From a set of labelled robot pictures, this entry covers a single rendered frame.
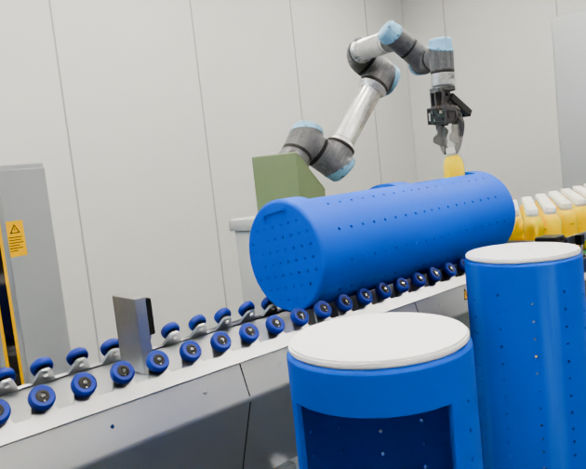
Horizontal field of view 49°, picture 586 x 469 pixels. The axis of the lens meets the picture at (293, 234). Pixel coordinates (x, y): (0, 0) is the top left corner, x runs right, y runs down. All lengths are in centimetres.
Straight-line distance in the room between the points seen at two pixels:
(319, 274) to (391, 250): 25
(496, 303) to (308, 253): 47
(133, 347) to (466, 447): 70
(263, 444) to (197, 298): 353
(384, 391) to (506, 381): 83
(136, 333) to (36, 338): 159
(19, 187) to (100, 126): 178
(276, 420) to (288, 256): 39
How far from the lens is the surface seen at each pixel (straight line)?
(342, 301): 158
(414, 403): 90
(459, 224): 190
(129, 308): 133
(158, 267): 473
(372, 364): 88
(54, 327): 292
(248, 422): 142
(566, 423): 173
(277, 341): 145
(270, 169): 222
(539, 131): 673
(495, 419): 174
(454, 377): 93
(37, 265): 287
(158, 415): 128
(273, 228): 160
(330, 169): 236
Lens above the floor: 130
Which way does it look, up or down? 6 degrees down
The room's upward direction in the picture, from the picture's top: 6 degrees counter-clockwise
